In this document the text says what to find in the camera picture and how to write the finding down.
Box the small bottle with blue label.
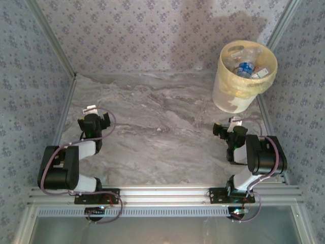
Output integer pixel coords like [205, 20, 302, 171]
[237, 62, 255, 77]

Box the aluminium corner frame post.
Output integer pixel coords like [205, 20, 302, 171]
[25, 0, 77, 78]
[267, 0, 303, 44]

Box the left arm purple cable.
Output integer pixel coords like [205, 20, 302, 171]
[40, 108, 124, 225]

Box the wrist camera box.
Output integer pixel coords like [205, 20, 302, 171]
[83, 105, 99, 115]
[227, 116, 242, 131]

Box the black electronics board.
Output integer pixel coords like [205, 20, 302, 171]
[84, 206, 106, 221]
[227, 206, 247, 221]

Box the yellow plastic bucket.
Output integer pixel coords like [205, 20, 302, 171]
[212, 40, 279, 114]

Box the sheet metal panel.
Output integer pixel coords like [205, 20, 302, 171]
[32, 205, 303, 244]

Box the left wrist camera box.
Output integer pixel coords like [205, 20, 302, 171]
[83, 105, 99, 115]

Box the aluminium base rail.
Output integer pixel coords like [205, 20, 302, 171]
[27, 185, 304, 205]

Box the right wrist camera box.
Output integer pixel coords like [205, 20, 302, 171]
[227, 116, 242, 131]

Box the red and white carton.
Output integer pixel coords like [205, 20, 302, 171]
[251, 67, 270, 79]

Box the yellowish translucent bin liner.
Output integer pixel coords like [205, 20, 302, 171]
[218, 40, 279, 101]

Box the grey slotted cable duct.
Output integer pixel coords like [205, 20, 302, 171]
[37, 206, 237, 218]

